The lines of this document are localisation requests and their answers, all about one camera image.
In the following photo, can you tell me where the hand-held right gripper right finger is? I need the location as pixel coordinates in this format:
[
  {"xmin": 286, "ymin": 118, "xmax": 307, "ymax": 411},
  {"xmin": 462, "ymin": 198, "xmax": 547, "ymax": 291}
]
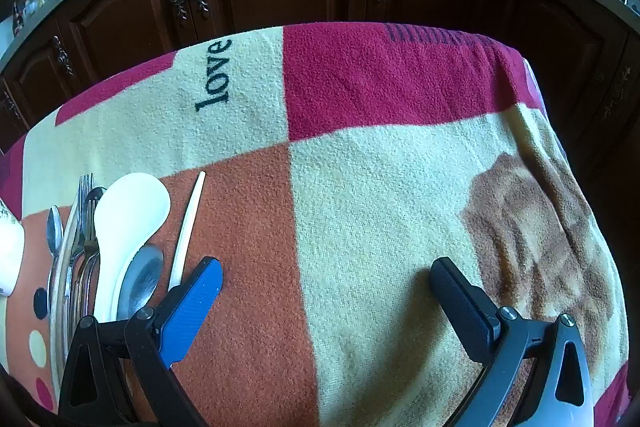
[{"xmin": 431, "ymin": 257, "xmax": 596, "ymax": 427}]

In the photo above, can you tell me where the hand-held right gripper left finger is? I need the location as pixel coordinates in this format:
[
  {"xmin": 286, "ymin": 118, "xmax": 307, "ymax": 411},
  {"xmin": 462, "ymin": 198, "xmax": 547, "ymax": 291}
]
[{"xmin": 59, "ymin": 257, "xmax": 223, "ymax": 427}]

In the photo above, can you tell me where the large metal spoon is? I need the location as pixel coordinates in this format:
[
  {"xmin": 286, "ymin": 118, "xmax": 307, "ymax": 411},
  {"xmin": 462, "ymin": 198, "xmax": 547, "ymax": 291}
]
[{"xmin": 116, "ymin": 244, "xmax": 166, "ymax": 323}]

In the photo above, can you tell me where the white plastic knife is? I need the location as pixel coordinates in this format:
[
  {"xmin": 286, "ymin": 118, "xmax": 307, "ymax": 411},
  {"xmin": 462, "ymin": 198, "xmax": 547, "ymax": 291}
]
[{"xmin": 167, "ymin": 171, "xmax": 207, "ymax": 293}]

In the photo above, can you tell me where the white ceramic spoon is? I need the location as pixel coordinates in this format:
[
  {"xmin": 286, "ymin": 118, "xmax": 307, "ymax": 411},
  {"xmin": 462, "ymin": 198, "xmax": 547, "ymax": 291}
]
[{"xmin": 94, "ymin": 172, "xmax": 172, "ymax": 323}]

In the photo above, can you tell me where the metal fork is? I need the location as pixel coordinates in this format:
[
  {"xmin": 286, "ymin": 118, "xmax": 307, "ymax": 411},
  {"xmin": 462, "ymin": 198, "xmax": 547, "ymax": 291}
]
[
  {"xmin": 75, "ymin": 199, "xmax": 101, "ymax": 323},
  {"xmin": 67, "ymin": 173, "xmax": 97, "ymax": 323}
]

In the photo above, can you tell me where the long shiny metal utensil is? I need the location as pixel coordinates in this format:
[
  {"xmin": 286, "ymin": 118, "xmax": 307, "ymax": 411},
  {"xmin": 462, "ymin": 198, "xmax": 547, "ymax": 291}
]
[{"xmin": 50, "ymin": 199, "xmax": 83, "ymax": 373}]

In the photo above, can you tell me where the small metal spoon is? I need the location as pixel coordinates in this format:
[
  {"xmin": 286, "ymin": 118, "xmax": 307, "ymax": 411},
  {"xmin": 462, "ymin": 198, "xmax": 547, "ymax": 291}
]
[
  {"xmin": 45, "ymin": 206, "xmax": 65, "ymax": 313},
  {"xmin": 82, "ymin": 185, "xmax": 108, "ymax": 212}
]

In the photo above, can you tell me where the white floral cup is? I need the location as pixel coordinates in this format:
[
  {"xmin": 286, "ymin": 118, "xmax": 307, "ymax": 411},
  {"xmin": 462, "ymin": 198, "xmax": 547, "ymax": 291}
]
[{"xmin": 0, "ymin": 197, "xmax": 26, "ymax": 298}]

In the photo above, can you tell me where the checkered fleece blanket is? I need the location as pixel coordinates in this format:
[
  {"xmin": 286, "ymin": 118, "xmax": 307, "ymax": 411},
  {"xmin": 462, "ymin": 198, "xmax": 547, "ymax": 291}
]
[{"xmin": 0, "ymin": 23, "xmax": 633, "ymax": 427}]

